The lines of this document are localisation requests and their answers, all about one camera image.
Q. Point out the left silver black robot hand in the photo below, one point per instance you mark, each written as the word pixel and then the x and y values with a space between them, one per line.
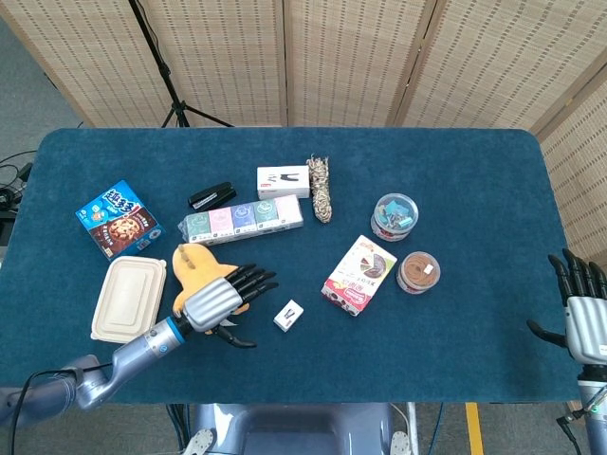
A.
pixel 213 303

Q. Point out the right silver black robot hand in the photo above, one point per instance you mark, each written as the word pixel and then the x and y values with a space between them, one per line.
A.
pixel 585 322

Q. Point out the yellow plush toy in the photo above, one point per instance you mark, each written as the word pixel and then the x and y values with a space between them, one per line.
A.
pixel 199 265

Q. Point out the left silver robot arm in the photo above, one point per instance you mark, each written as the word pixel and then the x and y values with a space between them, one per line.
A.
pixel 137 348

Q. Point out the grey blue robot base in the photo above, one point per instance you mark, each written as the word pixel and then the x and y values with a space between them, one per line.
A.
pixel 294 426

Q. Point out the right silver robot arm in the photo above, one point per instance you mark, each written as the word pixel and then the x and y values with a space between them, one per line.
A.
pixel 597 417

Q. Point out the small white cardboard box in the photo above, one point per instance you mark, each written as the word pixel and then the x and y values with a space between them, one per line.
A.
pixel 288 315

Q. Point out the pastel tissue packs bundle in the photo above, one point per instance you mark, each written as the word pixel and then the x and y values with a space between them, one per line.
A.
pixel 242 220

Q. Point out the beige lidded food container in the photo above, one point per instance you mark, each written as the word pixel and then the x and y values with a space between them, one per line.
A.
pixel 125 298

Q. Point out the black stapler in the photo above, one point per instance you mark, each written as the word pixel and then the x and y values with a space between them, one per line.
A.
pixel 211 195

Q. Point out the blue chocolate cookie box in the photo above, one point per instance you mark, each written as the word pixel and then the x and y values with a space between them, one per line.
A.
pixel 118 220

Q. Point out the white box with clip print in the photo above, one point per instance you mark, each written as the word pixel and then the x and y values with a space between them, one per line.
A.
pixel 282 182

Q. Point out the red white biscuit box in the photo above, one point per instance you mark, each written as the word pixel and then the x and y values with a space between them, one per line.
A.
pixel 358 275

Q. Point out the yellow floor tape strip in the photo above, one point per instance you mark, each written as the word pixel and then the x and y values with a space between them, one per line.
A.
pixel 474 426

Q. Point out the clear jar of rubber bands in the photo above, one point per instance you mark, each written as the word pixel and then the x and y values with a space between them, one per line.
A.
pixel 418 272

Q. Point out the clear jar of binder clips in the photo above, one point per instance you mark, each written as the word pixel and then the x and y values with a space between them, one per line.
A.
pixel 394 217

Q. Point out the dark blue table cloth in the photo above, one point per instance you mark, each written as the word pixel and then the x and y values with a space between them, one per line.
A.
pixel 427 156

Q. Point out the black tripod stand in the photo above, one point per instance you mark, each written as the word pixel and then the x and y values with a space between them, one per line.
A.
pixel 163 71

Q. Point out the woven bamboo folding screen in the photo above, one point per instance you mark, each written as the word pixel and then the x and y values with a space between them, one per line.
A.
pixel 355 57

